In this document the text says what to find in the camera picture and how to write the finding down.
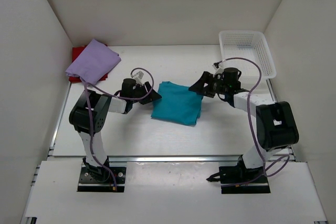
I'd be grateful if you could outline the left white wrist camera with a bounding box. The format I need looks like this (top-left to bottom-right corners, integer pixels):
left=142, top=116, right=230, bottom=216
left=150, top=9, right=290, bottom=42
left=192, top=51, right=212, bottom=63
left=131, top=71, right=144, bottom=86

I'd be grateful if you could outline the red t shirt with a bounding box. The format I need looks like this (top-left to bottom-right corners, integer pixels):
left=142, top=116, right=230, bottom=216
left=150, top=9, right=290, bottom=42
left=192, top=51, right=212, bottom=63
left=68, top=46, right=109, bottom=84

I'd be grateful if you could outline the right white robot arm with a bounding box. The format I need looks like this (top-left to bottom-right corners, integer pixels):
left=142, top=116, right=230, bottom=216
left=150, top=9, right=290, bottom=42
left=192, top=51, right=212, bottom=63
left=188, top=67, right=299, bottom=182

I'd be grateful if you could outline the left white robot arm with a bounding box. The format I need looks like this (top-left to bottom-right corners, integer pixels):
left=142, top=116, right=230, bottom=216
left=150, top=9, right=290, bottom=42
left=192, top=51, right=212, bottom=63
left=69, top=78, right=162, bottom=182

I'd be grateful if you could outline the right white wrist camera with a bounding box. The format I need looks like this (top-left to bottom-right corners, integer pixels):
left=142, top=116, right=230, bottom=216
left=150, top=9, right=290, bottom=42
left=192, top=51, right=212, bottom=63
left=213, top=61, right=224, bottom=76

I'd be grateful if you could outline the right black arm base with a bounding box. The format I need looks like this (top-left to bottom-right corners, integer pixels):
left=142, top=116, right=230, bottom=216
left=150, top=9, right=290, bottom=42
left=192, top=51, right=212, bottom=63
left=206, top=165, right=271, bottom=195

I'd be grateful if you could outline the white plastic basket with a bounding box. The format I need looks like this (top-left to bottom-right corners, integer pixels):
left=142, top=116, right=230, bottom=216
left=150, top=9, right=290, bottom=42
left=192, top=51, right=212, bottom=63
left=218, top=30, right=277, bottom=79

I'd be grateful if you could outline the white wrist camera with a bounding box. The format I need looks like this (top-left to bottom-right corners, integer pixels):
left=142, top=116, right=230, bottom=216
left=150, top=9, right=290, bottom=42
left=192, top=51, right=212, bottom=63
left=213, top=61, right=224, bottom=76
left=131, top=71, right=144, bottom=86

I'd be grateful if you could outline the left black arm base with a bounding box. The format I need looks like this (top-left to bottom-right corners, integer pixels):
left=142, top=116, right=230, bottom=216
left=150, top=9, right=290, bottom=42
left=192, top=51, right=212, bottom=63
left=77, top=164, right=127, bottom=193

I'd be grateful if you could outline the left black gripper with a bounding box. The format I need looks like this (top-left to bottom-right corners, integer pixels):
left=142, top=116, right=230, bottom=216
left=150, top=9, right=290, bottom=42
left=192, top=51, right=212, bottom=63
left=130, top=81, right=162, bottom=105

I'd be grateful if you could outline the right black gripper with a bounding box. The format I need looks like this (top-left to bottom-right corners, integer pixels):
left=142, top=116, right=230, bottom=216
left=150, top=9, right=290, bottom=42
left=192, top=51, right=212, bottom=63
left=190, top=72, right=229, bottom=99

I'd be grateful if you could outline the teal t shirt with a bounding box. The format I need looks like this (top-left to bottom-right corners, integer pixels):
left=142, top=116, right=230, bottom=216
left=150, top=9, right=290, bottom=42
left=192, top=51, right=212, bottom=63
left=151, top=81, right=203, bottom=126

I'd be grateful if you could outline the lilac t shirt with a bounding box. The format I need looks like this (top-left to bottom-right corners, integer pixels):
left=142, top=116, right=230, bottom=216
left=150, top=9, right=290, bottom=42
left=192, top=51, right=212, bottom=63
left=65, top=39, right=121, bottom=84

